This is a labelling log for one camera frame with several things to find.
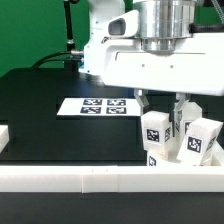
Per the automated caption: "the white fence rail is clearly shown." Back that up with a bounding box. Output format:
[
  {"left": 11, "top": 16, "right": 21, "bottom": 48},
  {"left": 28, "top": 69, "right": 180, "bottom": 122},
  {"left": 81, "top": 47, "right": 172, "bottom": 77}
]
[
  {"left": 0, "top": 125, "right": 9, "bottom": 153},
  {"left": 0, "top": 166, "right": 224, "bottom": 193},
  {"left": 211, "top": 142, "right": 224, "bottom": 166}
]

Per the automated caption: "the white right fence rail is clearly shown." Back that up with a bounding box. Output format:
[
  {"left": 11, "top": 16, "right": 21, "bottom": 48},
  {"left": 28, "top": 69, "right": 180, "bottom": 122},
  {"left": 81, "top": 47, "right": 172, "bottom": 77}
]
[{"left": 211, "top": 142, "right": 224, "bottom": 166}]

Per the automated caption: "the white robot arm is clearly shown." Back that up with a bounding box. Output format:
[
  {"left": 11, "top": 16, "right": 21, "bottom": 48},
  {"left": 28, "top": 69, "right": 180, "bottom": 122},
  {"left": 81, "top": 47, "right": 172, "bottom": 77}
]
[{"left": 79, "top": 0, "right": 224, "bottom": 121}]

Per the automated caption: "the white tag sheet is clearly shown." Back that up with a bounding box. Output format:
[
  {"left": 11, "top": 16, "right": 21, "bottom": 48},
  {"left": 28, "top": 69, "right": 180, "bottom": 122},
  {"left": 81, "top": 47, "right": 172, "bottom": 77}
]
[{"left": 57, "top": 98, "right": 141, "bottom": 116}]

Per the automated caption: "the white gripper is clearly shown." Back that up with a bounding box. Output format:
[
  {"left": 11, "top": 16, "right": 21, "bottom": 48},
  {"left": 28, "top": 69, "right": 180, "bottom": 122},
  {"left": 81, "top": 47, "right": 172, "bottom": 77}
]
[{"left": 83, "top": 10, "right": 224, "bottom": 122}]

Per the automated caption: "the white round stool seat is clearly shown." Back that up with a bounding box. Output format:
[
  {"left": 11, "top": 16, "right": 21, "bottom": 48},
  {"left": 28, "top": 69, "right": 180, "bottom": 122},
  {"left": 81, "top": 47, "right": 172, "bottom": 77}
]
[{"left": 145, "top": 149, "right": 212, "bottom": 167}]

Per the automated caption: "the black cable bundle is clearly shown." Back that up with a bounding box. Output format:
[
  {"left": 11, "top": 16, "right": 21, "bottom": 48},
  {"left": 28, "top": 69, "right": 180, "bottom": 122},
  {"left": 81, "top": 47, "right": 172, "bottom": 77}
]
[{"left": 31, "top": 49, "right": 84, "bottom": 70}]

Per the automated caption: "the white front fence rail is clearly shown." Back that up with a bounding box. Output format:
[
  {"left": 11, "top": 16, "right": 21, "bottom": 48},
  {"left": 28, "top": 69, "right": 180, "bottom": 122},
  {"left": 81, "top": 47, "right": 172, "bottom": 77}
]
[{"left": 0, "top": 166, "right": 224, "bottom": 193}]

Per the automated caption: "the white left fence rail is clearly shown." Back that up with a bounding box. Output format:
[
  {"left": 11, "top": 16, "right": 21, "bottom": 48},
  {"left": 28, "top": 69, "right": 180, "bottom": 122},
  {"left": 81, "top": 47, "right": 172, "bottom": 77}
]
[{"left": 0, "top": 125, "right": 9, "bottom": 153}]

